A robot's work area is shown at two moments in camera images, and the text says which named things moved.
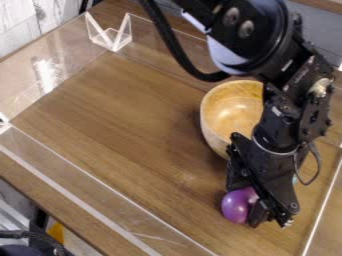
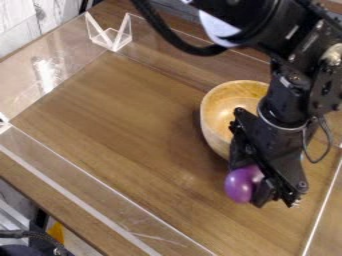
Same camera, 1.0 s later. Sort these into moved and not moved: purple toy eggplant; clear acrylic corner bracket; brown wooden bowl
Moved: purple toy eggplant
Not moved: brown wooden bowl; clear acrylic corner bracket
